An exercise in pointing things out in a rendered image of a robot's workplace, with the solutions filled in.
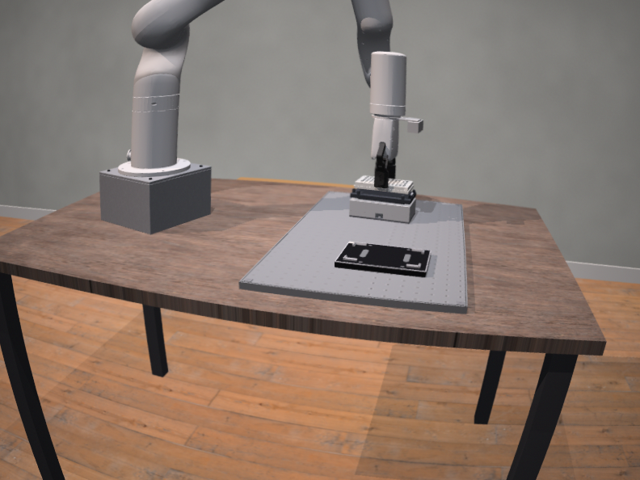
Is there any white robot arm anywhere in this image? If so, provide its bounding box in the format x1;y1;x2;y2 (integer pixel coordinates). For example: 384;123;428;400
118;0;406;177

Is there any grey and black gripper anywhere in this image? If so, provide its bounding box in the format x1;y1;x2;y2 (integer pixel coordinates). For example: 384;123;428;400
371;115;403;188

